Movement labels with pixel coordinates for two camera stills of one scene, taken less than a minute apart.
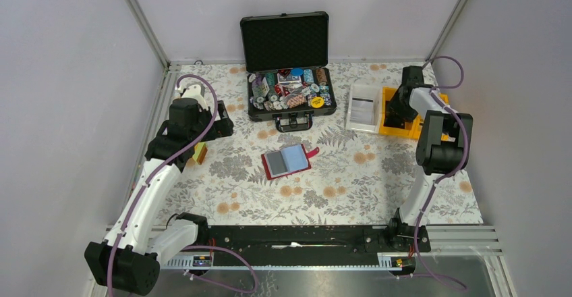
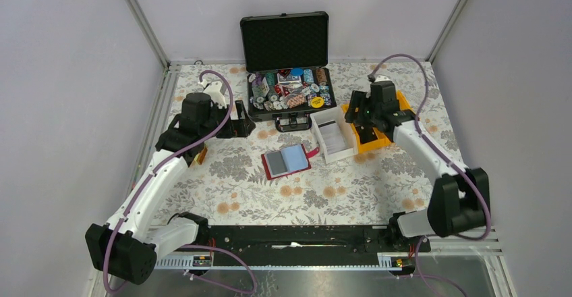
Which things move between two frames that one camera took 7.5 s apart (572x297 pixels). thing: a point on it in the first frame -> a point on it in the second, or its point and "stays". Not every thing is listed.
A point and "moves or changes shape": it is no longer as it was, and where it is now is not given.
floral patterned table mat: x=320 y=172 stays
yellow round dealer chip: x=317 y=102 stays
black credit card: x=276 y=163 stays
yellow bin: x=444 y=100 moves or changes shape
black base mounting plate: x=311 y=240 stays
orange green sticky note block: x=200 y=151 stays
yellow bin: x=411 y=128 moves or changes shape
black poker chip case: x=287 y=56 stays
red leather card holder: x=286 y=161 stays
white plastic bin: x=364 y=109 moves or changes shape
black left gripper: x=222 y=127 -> x=237 y=127
